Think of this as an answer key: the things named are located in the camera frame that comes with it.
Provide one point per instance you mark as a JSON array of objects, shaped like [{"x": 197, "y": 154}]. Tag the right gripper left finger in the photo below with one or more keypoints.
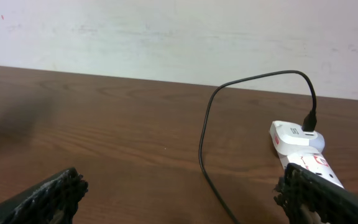
[{"x": 53, "y": 200}]

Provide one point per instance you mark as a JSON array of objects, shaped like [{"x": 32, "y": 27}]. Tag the white power strip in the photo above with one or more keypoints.
[{"x": 308, "y": 157}]

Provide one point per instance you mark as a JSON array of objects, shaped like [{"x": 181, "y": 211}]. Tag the white USB charger adapter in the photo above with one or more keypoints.
[{"x": 289, "y": 138}]

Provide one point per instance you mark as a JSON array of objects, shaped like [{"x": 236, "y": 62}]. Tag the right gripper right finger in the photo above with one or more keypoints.
[{"x": 308, "y": 198}]

